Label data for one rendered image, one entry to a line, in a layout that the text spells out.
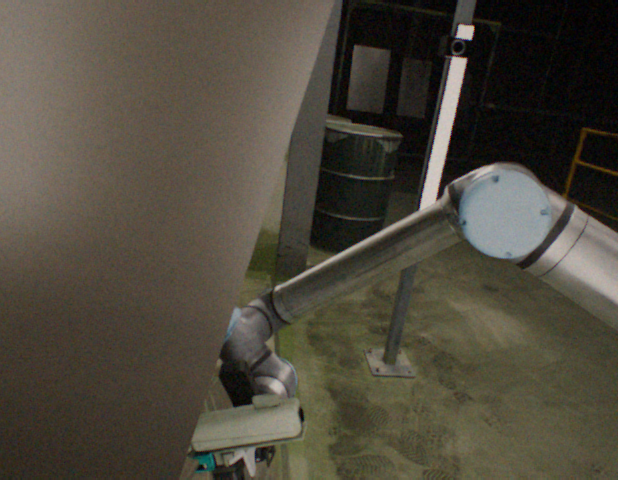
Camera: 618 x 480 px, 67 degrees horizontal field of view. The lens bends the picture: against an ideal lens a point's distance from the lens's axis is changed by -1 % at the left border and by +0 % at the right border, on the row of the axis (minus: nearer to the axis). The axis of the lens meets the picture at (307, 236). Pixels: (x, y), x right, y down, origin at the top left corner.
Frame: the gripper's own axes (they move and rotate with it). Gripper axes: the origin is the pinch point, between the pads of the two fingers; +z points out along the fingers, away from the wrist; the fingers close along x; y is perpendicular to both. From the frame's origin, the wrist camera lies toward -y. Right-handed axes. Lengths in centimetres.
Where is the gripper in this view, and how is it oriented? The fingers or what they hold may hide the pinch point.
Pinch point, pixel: (219, 453)
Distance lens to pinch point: 71.6
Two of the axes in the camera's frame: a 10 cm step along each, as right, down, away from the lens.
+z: -1.4, 0.4, -9.9
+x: -9.7, 2.1, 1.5
